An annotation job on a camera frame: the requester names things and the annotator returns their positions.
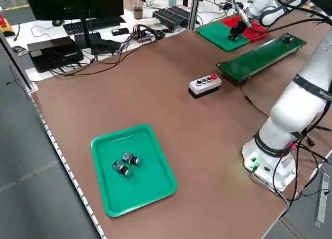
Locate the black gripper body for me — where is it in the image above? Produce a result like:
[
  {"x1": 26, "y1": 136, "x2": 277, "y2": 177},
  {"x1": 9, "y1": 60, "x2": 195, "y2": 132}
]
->
[{"x1": 236, "y1": 19, "x2": 252, "y2": 31}]

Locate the grey push-button control box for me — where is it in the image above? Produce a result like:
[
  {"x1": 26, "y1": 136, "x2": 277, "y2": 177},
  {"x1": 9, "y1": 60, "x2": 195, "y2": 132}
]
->
[{"x1": 188, "y1": 73, "x2": 223, "y2": 99}]

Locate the green conveyor belt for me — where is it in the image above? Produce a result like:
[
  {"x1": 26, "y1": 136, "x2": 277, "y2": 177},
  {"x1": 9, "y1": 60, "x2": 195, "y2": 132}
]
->
[{"x1": 216, "y1": 33, "x2": 308, "y2": 85}]

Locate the cardboard box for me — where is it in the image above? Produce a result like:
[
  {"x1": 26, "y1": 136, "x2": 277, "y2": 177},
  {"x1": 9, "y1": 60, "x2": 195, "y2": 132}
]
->
[{"x1": 122, "y1": 0, "x2": 139, "y2": 11}]

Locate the spare push-button part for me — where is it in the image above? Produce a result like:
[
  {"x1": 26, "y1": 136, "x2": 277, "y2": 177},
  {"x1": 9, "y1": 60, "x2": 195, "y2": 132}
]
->
[
  {"x1": 121, "y1": 152, "x2": 144, "y2": 168},
  {"x1": 112, "y1": 160, "x2": 134, "y2": 180}
]

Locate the black desktop box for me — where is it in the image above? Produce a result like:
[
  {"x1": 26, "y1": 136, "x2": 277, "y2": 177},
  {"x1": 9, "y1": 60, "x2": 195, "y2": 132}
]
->
[{"x1": 27, "y1": 36, "x2": 85, "y2": 74}]

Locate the green plastic tray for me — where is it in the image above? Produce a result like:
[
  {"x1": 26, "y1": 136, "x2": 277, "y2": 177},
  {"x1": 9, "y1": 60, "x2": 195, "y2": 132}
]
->
[
  {"x1": 90, "y1": 124, "x2": 178, "y2": 218},
  {"x1": 197, "y1": 22, "x2": 251, "y2": 52}
]

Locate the red plastic tray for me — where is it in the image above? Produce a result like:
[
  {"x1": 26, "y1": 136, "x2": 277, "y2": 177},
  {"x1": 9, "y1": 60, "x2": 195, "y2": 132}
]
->
[{"x1": 222, "y1": 15, "x2": 270, "y2": 44}]

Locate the aluminium profile beam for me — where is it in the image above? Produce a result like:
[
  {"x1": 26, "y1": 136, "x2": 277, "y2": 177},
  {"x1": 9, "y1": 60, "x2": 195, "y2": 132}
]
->
[{"x1": 187, "y1": 0, "x2": 206, "y2": 32}]

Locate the black finned power supply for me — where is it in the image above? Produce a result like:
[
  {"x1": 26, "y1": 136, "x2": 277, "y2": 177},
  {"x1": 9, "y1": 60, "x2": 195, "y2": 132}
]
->
[
  {"x1": 152, "y1": 5, "x2": 184, "y2": 23},
  {"x1": 163, "y1": 8, "x2": 193, "y2": 32}
]

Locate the brown paper coffee cup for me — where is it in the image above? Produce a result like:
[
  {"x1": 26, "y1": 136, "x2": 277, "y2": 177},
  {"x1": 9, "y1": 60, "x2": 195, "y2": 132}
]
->
[{"x1": 132, "y1": 3, "x2": 144, "y2": 20}]

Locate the black smartphone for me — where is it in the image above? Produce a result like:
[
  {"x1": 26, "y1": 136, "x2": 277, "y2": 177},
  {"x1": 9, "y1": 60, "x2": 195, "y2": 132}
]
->
[{"x1": 111, "y1": 27, "x2": 130, "y2": 36}]

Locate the black keyboard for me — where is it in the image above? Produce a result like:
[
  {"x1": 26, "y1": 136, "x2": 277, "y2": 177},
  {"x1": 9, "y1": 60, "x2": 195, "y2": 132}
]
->
[{"x1": 63, "y1": 15, "x2": 127, "y2": 35}]

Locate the black power brick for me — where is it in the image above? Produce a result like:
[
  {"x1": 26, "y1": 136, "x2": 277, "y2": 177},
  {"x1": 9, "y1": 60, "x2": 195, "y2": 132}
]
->
[{"x1": 74, "y1": 32, "x2": 102, "y2": 49}]

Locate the black computer monitor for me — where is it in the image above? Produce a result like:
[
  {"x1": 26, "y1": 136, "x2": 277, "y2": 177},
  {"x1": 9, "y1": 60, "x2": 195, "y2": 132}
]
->
[{"x1": 22, "y1": 0, "x2": 125, "y2": 55}]

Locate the grey perforated metal bar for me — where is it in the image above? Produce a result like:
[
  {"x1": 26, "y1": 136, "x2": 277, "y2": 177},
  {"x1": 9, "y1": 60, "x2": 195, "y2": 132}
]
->
[{"x1": 314, "y1": 172, "x2": 329, "y2": 227}]

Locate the yellow emergency stop pendant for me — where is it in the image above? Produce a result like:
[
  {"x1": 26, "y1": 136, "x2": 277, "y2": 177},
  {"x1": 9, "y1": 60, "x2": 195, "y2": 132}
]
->
[{"x1": 0, "y1": 13, "x2": 14, "y2": 38}]

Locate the red black conveyor wire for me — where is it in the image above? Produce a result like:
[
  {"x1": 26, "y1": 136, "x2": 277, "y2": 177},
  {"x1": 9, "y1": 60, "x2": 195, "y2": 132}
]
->
[{"x1": 240, "y1": 83, "x2": 270, "y2": 118}]

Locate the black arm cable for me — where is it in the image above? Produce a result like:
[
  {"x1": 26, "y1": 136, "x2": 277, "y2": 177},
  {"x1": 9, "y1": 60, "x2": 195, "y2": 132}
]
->
[{"x1": 271, "y1": 111, "x2": 332, "y2": 206}]

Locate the aluminium frame post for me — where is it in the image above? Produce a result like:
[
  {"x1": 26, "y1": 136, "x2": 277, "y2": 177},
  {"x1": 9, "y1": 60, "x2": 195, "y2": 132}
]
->
[{"x1": 0, "y1": 31, "x2": 39, "y2": 94}]

